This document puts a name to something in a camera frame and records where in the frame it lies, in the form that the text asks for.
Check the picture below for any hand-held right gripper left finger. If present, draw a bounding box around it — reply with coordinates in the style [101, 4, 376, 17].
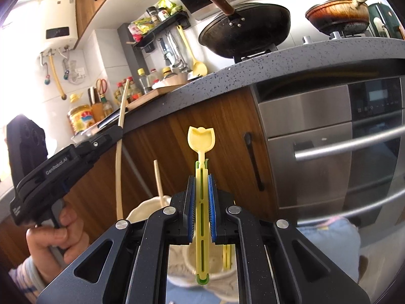
[36, 176, 197, 304]

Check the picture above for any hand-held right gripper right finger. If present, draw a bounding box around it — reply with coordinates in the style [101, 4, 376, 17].
[208, 174, 371, 304]

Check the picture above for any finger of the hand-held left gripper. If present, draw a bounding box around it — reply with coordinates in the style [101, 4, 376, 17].
[74, 125, 125, 165]

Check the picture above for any bamboo chopstick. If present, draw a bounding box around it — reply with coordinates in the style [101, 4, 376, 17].
[115, 79, 130, 221]
[154, 160, 166, 208]

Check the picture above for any floral ceramic utensil holder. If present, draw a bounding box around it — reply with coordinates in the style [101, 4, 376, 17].
[126, 196, 238, 303]

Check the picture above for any yellow plastic spoon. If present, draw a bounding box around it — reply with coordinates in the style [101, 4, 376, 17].
[187, 126, 216, 287]

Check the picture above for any person's left forearm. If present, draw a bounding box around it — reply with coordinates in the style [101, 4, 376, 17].
[8, 255, 48, 304]

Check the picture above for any person's left hand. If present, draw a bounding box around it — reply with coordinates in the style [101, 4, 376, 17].
[25, 196, 91, 279]

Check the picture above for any yellow plastic jar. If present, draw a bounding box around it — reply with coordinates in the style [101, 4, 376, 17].
[67, 104, 95, 134]

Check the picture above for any wooden knife block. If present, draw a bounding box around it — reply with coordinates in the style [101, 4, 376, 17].
[88, 86, 105, 119]

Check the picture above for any yellow green plastic utensil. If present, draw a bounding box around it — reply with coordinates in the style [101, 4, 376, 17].
[222, 244, 232, 270]

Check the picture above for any wooden cutting board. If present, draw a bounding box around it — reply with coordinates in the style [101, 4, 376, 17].
[127, 87, 171, 111]

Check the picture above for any yellow cap oil bottle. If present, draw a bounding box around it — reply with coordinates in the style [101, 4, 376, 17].
[137, 68, 152, 95]

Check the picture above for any wooden base cabinet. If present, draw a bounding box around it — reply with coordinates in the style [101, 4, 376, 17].
[63, 85, 279, 229]

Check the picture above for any white bowl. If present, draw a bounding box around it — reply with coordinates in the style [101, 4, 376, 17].
[152, 73, 190, 89]

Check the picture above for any blue printed tablecloth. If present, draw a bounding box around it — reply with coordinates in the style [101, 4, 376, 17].
[166, 216, 362, 304]

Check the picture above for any yellow plastic spatula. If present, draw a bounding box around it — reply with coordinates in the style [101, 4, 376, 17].
[176, 25, 208, 75]

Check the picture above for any white water heater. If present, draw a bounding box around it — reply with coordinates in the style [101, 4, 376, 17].
[39, 0, 79, 49]

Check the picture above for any black spice shelf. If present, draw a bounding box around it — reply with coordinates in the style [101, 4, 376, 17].
[128, 11, 190, 53]

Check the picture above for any stainless steel oven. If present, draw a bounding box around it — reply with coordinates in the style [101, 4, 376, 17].
[253, 76, 405, 229]

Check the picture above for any black stove grate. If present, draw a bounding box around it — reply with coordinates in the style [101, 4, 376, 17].
[233, 47, 279, 64]

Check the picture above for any black wok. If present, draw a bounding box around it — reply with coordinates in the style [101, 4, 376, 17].
[185, 0, 292, 59]

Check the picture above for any brown wok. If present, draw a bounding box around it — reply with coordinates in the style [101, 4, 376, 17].
[305, 0, 378, 36]

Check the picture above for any green kitchen appliance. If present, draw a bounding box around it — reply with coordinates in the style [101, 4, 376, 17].
[369, 3, 404, 40]

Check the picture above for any black cabinet handle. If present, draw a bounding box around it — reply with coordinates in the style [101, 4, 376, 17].
[244, 132, 265, 192]

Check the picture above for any yellow gas hose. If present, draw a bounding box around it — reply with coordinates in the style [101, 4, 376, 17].
[49, 51, 66, 100]

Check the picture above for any wooden wall cabinet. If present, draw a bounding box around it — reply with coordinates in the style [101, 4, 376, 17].
[74, 0, 132, 39]

